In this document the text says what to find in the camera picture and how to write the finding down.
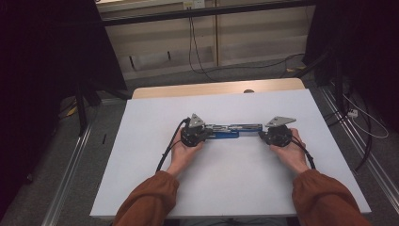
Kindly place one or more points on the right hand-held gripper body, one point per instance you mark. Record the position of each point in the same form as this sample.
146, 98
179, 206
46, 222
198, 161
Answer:
278, 135

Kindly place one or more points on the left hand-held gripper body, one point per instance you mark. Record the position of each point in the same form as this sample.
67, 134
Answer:
193, 133

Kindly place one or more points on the blue stapler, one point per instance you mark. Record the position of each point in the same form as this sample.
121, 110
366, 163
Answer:
229, 135

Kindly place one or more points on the person's left hand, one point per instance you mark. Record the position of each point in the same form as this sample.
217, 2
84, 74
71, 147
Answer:
183, 155

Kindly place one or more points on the person's right hand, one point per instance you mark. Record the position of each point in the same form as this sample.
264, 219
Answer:
293, 155

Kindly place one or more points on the white table cover sheet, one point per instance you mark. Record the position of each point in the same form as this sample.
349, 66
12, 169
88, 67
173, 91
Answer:
232, 182

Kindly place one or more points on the yellow floor tape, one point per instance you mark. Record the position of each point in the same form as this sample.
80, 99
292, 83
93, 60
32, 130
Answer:
72, 111
296, 68

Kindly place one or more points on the white power plug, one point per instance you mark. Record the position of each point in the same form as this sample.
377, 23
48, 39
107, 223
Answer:
353, 113

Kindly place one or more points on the black metal stand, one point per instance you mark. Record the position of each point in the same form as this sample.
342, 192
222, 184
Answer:
82, 109
313, 64

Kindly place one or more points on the small black floor item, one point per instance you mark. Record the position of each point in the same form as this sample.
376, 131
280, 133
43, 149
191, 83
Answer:
104, 139

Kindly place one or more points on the black curtain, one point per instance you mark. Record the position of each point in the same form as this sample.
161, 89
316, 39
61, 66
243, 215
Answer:
360, 47
37, 62

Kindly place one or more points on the black horizontal bar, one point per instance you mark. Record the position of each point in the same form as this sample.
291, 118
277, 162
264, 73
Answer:
156, 17

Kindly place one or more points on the aluminium floor rail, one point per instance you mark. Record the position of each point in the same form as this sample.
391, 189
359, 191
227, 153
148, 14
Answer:
376, 169
67, 182

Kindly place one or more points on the white wall socket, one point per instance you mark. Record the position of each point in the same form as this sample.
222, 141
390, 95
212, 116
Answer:
194, 3

